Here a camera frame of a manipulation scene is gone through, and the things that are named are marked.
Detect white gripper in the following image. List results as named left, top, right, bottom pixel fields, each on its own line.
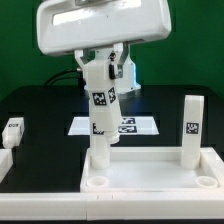
left=36, top=0, right=171, bottom=80

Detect white desk top tray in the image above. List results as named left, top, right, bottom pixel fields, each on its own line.
left=80, top=147, right=224, bottom=193

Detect white front rail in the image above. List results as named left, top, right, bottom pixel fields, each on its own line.
left=0, top=191, right=224, bottom=221

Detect black cables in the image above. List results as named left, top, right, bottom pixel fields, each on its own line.
left=43, top=69, right=84, bottom=88

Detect white marker plate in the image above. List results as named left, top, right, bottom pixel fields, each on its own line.
left=68, top=116, right=159, bottom=136

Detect white left corner block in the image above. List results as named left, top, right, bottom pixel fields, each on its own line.
left=0, top=149, right=13, bottom=183

